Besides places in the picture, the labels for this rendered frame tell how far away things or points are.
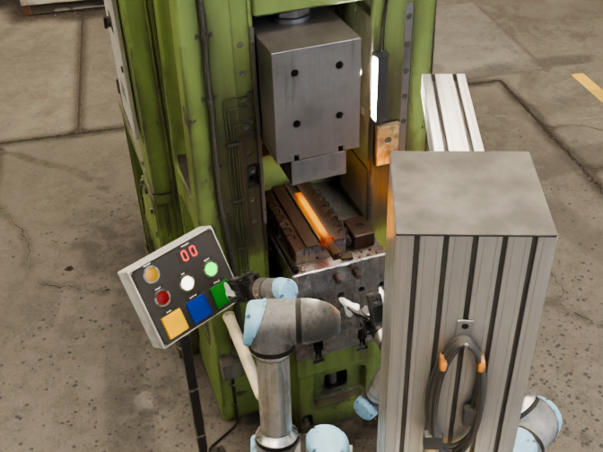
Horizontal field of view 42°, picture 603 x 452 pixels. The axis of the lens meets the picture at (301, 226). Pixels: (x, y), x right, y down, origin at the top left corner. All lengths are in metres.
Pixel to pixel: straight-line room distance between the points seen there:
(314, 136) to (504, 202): 1.40
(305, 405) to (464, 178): 2.16
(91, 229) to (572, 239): 2.80
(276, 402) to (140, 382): 1.82
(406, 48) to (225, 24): 0.66
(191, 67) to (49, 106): 3.83
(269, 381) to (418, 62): 1.34
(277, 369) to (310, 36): 1.09
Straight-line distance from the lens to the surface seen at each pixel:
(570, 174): 5.29
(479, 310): 1.34
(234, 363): 3.27
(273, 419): 2.11
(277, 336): 1.95
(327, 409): 3.46
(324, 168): 2.71
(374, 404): 2.44
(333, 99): 2.59
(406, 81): 2.86
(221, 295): 2.67
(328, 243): 2.85
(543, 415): 2.31
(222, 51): 2.56
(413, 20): 2.77
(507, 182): 1.37
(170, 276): 2.58
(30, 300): 4.43
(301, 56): 2.49
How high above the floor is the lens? 2.77
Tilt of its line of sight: 37 degrees down
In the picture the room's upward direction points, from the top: 2 degrees counter-clockwise
